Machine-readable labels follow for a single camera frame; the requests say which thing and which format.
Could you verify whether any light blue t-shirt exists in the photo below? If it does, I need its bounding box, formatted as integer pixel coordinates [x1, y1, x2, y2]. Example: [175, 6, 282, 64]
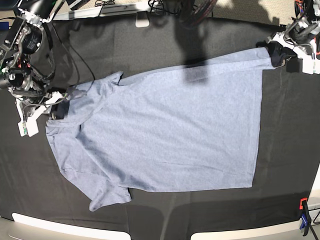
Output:
[46, 47, 273, 211]

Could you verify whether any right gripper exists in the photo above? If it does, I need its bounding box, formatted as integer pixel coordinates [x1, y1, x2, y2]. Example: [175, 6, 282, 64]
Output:
[14, 89, 85, 120]

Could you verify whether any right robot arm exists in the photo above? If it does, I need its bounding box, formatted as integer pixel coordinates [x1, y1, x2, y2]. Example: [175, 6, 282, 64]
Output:
[0, 0, 73, 121]

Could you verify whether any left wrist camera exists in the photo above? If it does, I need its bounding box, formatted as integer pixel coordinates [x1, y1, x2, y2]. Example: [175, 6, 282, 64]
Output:
[302, 58, 320, 75]

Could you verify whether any orange blue clamp near right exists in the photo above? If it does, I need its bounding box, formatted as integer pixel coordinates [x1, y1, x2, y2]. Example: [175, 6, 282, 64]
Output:
[299, 197, 311, 237]

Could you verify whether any black table cloth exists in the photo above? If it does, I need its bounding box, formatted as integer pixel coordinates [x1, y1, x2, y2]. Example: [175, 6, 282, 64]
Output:
[0, 16, 320, 239]

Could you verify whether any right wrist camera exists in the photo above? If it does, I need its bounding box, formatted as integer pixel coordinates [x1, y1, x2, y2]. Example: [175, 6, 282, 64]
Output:
[17, 117, 39, 137]

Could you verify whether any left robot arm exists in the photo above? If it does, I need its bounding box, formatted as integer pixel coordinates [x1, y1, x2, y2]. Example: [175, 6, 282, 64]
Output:
[258, 0, 320, 75]

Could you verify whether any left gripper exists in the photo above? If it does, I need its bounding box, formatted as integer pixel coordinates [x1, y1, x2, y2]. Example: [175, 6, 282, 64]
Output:
[256, 31, 319, 68]

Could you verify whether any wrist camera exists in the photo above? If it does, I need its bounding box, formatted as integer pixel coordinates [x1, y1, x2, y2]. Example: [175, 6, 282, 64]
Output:
[17, 117, 39, 137]
[302, 58, 320, 75]

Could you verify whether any white camera stand base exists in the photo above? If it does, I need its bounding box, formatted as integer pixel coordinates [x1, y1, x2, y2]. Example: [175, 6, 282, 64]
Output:
[135, 11, 150, 28]

